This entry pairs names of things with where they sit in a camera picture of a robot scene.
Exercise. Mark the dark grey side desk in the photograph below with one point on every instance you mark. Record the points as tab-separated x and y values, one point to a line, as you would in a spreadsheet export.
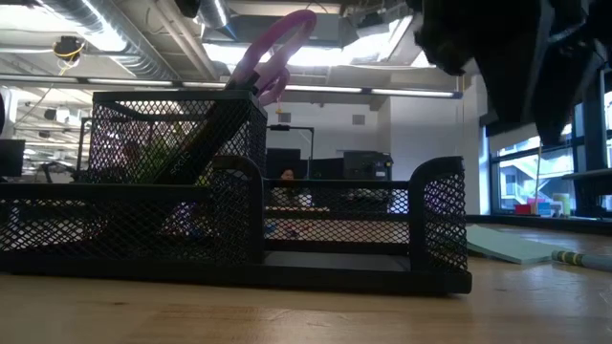
590	174

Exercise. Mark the grey wall vent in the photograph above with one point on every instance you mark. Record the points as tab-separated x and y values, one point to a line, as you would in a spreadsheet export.
358	119
284	117

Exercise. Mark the black aluminium table frame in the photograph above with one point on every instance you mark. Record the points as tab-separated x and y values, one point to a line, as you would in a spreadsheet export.
526	222

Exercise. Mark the teal pencil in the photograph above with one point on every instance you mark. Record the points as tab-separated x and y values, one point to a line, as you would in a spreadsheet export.
588	261

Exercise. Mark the black pole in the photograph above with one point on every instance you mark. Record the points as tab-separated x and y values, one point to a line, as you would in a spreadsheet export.
597	134

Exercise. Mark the teal sticky note pad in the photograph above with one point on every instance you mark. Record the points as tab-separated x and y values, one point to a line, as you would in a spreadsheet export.
507	246

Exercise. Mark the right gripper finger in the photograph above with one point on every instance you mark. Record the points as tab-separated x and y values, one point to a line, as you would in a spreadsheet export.
507	76
564	86

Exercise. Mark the blue box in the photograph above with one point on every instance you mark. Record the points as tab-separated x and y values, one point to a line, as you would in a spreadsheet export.
544	208

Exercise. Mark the red box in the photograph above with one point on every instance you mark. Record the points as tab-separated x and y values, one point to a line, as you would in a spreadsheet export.
522	208

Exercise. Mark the black mesh desk organizer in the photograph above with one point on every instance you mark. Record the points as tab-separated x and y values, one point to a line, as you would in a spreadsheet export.
257	215

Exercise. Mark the thin black stand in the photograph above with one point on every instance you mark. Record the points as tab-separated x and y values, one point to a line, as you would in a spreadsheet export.
291	127

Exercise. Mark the grey ceiling box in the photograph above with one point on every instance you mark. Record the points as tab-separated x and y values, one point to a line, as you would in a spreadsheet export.
330	28

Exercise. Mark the person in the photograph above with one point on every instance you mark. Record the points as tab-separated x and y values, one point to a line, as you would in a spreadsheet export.
287	174

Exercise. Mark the long ceiling light bar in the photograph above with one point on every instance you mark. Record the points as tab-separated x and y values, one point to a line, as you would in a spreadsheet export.
143	82

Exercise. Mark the green plant in white pot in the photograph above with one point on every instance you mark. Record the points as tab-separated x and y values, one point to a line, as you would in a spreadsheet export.
153	160

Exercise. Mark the black monitor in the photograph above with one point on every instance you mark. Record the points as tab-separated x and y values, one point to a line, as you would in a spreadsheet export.
12	157
275	160

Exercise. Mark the green container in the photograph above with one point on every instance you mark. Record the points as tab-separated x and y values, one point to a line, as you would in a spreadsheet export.
564	203

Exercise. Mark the black equipment box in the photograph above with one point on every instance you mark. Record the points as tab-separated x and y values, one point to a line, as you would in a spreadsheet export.
365	165

